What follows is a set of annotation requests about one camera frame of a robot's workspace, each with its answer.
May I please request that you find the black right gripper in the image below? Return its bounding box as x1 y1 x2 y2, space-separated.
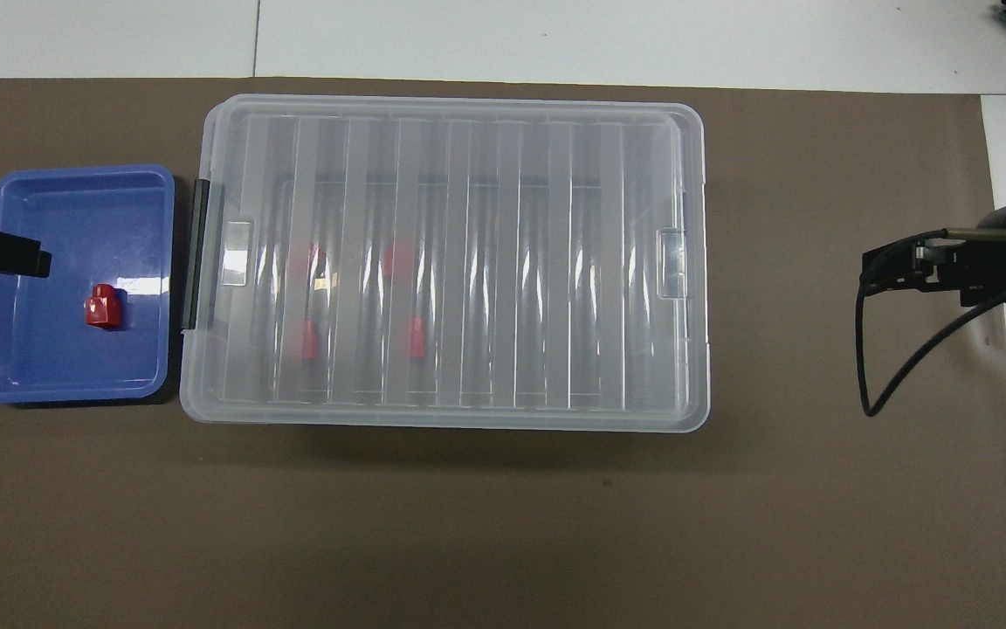
861 199 1006 308

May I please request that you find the clear ribbed plastic box lid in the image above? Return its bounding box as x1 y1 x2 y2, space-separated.
178 93 712 433

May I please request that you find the blue plastic tray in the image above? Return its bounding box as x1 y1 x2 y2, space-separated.
0 164 177 405

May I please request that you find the clear plastic storage box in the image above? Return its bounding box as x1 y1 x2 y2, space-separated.
178 94 712 433

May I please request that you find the brown paper table mat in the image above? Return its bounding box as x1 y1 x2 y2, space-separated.
0 77 1006 629

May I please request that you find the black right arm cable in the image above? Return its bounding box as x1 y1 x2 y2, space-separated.
856 229 1006 418

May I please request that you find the black box latch handle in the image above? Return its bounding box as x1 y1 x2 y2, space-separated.
182 179 211 331

